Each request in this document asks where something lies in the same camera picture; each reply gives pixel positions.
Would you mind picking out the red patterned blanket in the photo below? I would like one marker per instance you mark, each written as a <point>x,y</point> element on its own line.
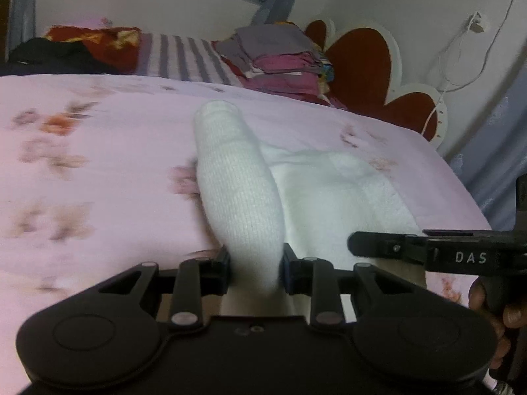
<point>117,47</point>

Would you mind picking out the white wall plug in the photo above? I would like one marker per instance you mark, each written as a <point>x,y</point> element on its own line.
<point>478,23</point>

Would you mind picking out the grey left curtain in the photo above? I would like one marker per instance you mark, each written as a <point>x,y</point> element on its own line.
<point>21,24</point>

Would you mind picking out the white knitted garment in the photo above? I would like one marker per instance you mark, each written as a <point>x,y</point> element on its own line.
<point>259,198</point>

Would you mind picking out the striped grey white pillow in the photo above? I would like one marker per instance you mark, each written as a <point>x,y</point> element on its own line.
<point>183,59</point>

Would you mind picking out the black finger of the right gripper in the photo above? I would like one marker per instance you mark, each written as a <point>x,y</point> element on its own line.
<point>409,248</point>

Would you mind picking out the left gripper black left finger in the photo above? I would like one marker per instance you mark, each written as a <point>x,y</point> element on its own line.
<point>115,326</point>

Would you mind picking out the stack of folded clothes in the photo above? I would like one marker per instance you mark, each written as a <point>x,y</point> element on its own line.
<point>281,59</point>

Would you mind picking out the pink floral bed sheet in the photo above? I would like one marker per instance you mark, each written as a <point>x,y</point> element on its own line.
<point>99,173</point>

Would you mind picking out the black cloth on bed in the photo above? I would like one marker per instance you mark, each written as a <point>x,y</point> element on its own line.
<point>41,56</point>

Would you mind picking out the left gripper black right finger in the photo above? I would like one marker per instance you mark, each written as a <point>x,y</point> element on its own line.
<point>382,329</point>

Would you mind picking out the right hand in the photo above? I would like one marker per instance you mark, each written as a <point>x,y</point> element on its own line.
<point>513,317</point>

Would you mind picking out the red heart-shaped headboard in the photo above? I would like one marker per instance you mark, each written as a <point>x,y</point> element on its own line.
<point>368,73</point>

